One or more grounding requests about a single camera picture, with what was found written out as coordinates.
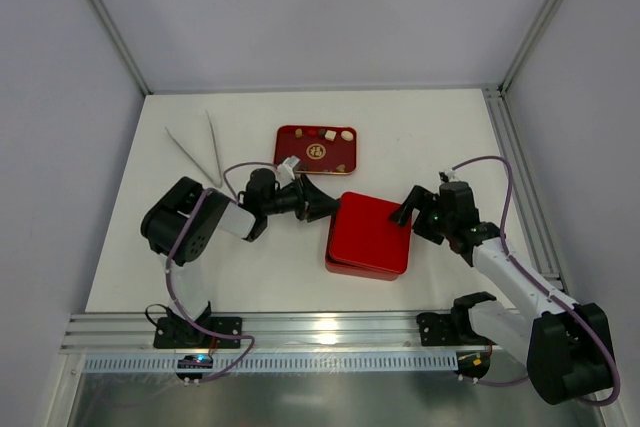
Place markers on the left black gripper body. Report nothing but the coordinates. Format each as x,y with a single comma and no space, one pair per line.
303,198

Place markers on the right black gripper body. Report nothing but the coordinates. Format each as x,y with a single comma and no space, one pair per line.
425,213

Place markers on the red box lid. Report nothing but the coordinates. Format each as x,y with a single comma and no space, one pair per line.
362,225

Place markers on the metal tweezers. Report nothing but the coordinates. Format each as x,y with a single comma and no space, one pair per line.
196,139

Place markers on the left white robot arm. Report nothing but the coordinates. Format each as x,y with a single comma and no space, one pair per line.
179,228

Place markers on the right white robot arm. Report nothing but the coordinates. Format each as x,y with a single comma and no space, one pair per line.
565,346

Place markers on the red chocolate tray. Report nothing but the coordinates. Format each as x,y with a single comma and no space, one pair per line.
317,155

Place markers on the red compartment chocolate box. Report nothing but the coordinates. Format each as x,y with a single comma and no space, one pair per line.
385,266

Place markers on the cream square chocolate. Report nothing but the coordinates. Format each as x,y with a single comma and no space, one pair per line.
330,135

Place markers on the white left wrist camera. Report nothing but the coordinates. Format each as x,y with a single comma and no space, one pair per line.
287,168

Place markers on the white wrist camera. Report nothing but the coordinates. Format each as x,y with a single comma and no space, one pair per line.
448,176
287,168

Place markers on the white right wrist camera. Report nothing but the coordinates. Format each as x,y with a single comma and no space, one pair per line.
448,176

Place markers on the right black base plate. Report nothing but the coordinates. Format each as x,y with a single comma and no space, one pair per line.
435,329

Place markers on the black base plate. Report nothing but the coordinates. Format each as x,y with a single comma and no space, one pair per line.
176,333
435,329

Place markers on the slotted cable duct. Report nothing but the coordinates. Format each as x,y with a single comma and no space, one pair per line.
272,362

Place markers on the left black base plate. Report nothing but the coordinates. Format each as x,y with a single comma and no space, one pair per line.
176,333

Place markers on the aluminium mounting rail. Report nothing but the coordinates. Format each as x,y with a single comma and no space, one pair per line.
120,332

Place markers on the right aluminium frame post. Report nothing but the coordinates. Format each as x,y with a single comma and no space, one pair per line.
535,32

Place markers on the aluminium frame post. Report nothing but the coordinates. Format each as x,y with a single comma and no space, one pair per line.
535,32
108,25

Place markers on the left aluminium frame post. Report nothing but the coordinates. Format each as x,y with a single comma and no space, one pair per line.
108,25

